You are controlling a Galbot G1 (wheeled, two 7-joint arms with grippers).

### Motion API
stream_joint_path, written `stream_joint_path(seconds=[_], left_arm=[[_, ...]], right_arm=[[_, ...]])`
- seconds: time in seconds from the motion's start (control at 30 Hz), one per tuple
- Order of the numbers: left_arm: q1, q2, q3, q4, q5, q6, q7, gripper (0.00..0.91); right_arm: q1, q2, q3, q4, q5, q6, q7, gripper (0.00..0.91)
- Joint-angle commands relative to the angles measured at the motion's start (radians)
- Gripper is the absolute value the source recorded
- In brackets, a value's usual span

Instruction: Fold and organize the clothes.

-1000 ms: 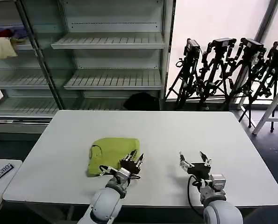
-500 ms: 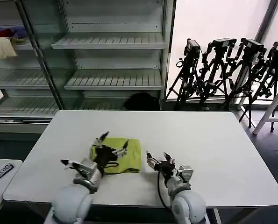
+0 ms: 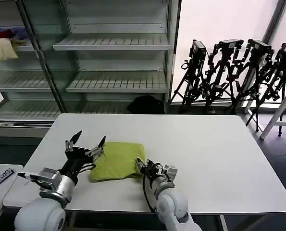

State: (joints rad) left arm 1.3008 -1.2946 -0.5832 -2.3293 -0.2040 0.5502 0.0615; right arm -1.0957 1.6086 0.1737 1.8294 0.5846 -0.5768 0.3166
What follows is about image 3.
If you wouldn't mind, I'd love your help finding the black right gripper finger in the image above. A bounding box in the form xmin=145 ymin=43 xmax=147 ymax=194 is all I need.
xmin=135 ymin=157 xmax=147 ymax=174

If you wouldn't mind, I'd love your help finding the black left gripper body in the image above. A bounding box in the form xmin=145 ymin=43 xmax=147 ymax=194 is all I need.
xmin=64 ymin=146 xmax=98 ymax=181

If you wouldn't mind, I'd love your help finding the black label tag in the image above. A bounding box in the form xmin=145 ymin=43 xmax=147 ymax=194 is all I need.
xmin=0 ymin=168 xmax=15 ymax=189

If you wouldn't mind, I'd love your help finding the black bag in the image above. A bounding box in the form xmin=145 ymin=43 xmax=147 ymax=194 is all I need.
xmin=126 ymin=95 xmax=166 ymax=115

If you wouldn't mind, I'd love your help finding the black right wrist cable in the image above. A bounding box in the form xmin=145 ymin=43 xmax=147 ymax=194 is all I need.
xmin=142 ymin=168 xmax=159 ymax=214

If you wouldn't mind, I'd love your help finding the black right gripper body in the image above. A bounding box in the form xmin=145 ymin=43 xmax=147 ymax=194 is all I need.
xmin=144 ymin=158 xmax=167 ymax=185

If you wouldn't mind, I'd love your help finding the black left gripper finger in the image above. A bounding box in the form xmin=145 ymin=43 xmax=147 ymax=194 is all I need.
xmin=65 ymin=130 xmax=83 ymax=152
xmin=85 ymin=135 xmax=107 ymax=157

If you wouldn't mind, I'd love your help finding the grey empty shelf unit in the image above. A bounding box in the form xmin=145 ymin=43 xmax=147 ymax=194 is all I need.
xmin=21 ymin=0 xmax=183 ymax=115

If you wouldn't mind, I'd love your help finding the green shirt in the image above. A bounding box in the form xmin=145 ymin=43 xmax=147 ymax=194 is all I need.
xmin=88 ymin=141 xmax=147 ymax=183

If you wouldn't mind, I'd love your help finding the black tripod with camera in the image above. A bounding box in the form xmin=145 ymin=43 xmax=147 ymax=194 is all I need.
xmin=245 ymin=42 xmax=286 ymax=137
xmin=170 ymin=39 xmax=215 ymax=115
xmin=202 ymin=39 xmax=244 ymax=115
xmin=231 ymin=39 xmax=275 ymax=133

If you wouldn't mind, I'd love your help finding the wire rack with cloths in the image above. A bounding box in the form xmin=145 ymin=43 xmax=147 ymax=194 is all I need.
xmin=0 ymin=0 xmax=66 ymax=145

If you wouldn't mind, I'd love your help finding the large white table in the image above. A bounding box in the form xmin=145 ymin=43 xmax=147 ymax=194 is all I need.
xmin=2 ymin=113 xmax=286 ymax=215

